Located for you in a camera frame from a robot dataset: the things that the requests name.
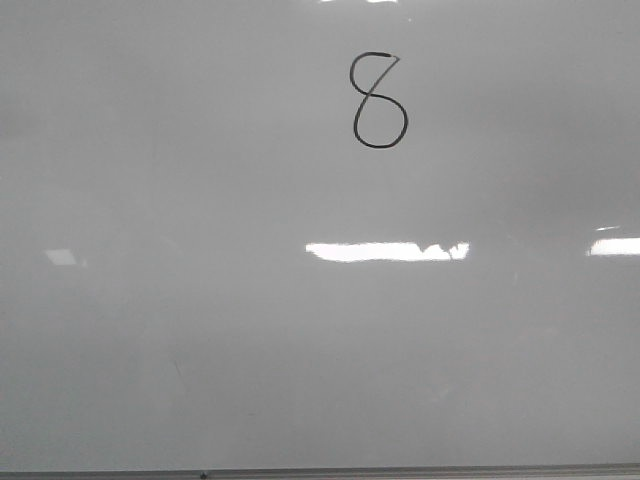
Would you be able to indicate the white glossy whiteboard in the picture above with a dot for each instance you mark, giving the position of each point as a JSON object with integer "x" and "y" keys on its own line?
{"x": 297, "y": 234}

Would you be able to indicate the grey aluminium whiteboard frame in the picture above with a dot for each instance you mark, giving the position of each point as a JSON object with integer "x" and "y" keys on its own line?
{"x": 564, "y": 471}

